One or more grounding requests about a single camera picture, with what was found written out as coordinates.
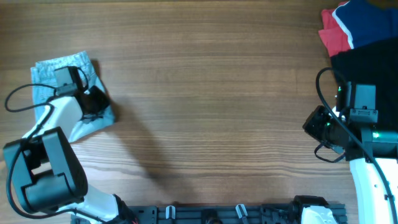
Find light blue denim shorts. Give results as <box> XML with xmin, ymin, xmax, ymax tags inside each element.
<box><xmin>30</xmin><ymin>51</ymin><xmax>116</xmax><ymax>142</ymax></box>

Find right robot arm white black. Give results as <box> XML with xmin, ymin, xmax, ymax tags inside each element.
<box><xmin>303</xmin><ymin>82</ymin><xmax>397</xmax><ymax>223</ymax></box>

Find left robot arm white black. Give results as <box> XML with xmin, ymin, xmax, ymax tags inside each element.
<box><xmin>3</xmin><ymin>66</ymin><xmax>139</xmax><ymax>223</ymax></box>

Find red navy white garment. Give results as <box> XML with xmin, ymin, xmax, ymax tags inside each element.
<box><xmin>318</xmin><ymin>0</ymin><xmax>397</xmax><ymax>57</ymax></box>

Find black base rail with clips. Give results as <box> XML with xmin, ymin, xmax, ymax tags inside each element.
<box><xmin>70</xmin><ymin>195</ymin><xmax>348</xmax><ymax>224</ymax></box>

